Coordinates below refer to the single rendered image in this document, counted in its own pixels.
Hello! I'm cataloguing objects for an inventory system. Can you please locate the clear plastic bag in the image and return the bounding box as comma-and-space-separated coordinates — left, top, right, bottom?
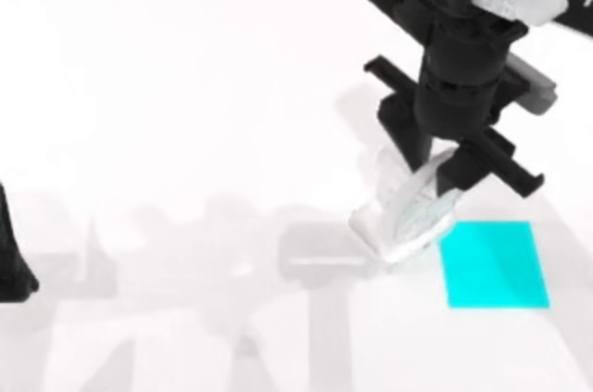
348, 145, 465, 266

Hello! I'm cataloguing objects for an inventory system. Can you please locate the cyan square pad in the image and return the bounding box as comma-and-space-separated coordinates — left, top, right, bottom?
436, 220, 551, 310

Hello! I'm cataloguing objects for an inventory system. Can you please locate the black blurred object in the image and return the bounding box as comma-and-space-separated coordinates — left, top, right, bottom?
0, 183, 41, 305

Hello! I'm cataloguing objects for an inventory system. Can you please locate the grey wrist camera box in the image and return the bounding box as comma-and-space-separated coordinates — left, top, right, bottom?
507, 53, 559, 117

